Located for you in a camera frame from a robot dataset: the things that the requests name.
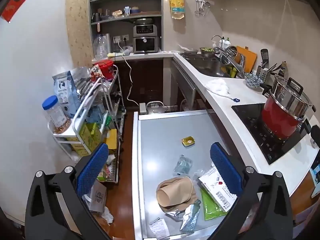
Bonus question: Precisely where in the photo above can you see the clear water jug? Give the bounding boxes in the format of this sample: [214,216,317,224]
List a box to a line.
[93,34,110,60]

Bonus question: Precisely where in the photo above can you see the white power strip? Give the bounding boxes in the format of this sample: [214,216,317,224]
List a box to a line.
[139,101,175,115]

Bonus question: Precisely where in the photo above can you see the red cooking pot with lid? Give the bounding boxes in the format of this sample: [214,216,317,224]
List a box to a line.
[270,76,316,122]

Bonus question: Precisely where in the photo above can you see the green packet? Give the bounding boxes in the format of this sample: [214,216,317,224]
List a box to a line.
[200,187,229,221]

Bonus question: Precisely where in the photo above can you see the silver foil packet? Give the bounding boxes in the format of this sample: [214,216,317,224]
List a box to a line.
[164,199,202,233]

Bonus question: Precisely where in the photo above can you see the yellow package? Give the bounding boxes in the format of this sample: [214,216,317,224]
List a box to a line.
[106,129,118,154]

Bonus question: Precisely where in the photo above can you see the red snack bag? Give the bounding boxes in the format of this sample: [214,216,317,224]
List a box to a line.
[90,60,115,82]

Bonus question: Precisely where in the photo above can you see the chrome faucet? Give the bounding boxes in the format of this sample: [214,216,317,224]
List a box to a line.
[214,47,247,77]

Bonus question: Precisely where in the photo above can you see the blue patterned bowl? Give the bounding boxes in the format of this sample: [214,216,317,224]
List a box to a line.
[244,72,264,90]

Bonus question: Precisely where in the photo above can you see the grey air fryer oven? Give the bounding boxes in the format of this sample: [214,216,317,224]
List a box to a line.
[132,17,160,53]

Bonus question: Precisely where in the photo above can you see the steel utensil holder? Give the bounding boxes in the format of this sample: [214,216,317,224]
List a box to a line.
[256,65,275,84]

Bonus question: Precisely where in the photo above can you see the grey wall shelf unit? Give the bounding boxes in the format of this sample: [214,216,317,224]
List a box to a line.
[89,0,164,58]

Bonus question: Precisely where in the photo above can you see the steel sink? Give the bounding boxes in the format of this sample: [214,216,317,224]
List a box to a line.
[185,55,233,78]

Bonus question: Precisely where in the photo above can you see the blue and white bag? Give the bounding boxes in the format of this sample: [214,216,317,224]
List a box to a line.
[52,71,82,118]

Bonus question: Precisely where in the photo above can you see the white rack cart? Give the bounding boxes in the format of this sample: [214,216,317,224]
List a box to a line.
[47,65,125,183]

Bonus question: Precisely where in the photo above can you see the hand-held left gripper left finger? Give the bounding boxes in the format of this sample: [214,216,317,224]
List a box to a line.
[25,142,110,240]

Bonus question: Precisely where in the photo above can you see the tablet screen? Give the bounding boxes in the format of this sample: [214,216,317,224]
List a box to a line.
[309,159,320,183]

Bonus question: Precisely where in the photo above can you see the black spatula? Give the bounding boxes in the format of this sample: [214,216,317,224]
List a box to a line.
[260,49,269,68]

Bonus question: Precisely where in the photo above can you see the steel bowl with greens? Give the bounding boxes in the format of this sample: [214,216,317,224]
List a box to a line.
[199,46,215,58]

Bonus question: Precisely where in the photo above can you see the black induction cooktop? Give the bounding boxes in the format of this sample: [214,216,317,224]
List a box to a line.
[231,102,315,165]

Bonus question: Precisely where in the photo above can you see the crumpled white paper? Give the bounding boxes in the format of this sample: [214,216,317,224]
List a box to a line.
[100,206,114,224]

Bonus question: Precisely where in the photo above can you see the yellow hanging bag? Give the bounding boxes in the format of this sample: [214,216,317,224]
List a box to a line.
[168,0,186,20]

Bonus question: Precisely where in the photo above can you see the printed paper leaflet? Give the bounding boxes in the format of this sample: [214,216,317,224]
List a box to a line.
[149,218,170,239]

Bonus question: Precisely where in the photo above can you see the white cable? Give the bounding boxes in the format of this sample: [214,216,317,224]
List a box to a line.
[117,42,140,107]

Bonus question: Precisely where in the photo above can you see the orange cutting board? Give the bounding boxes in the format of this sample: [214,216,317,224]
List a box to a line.
[235,45,258,73]

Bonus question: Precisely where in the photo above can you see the white printed packet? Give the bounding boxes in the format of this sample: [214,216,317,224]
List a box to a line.
[198,166,237,213]

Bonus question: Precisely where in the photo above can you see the stack of yellow green boxes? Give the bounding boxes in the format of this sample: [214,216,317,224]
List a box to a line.
[67,122,103,155]

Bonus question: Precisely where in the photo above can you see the hanging measuring spoons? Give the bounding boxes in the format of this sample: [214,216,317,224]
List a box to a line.
[194,0,215,17]

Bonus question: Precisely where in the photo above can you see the small gold foil packet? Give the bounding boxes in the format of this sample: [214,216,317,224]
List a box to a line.
[181,135,196,147]

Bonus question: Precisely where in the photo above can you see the plastic jar with blue lid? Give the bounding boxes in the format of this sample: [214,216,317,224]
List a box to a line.
[42,95,72,135]

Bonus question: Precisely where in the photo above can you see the white paper bag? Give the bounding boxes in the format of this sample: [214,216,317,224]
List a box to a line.
[82,180,108,213]

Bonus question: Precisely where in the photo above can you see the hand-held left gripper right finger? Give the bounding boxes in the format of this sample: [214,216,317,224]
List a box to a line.
[209,142,294,240]

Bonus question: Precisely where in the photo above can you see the clear plastic wrapper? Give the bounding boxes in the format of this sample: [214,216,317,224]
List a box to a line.
[173,154,193,177]

